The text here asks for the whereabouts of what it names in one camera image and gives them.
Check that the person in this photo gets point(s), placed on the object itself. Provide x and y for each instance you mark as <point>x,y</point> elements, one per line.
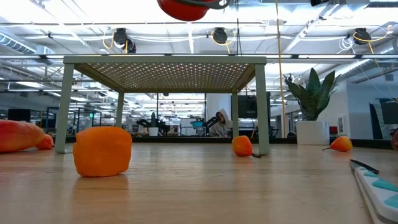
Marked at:
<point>221,124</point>

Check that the black aluminium rig frame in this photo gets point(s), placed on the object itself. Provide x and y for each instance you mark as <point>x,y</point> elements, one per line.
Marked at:
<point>186,140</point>

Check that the small red background box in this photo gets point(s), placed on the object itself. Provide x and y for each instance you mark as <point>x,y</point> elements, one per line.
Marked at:
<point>333,130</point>

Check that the dark background monitor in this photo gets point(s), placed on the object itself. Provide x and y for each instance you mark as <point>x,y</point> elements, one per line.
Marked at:
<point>247,105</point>
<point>18,115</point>

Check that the red collapsible bowl grey rim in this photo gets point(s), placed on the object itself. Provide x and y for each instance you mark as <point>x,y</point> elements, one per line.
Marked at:
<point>183,12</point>

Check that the green perforated metal riser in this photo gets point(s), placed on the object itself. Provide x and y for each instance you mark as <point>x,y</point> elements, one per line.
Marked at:
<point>168,76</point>

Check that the orange toy mandarin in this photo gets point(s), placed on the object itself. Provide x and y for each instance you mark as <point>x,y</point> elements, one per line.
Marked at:
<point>102,152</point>

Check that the dark red toy pomegranate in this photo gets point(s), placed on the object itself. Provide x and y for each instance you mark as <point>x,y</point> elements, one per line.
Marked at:
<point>395,140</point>

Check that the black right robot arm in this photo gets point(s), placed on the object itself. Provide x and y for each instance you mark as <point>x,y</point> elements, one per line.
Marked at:
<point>320,2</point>

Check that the small orange toy pepper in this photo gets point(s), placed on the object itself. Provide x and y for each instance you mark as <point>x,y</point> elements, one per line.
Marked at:
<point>342,144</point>
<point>242,146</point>
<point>46,143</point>

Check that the snake plant in white pot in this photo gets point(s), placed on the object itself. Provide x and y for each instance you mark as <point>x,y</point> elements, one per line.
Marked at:
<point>312,133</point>

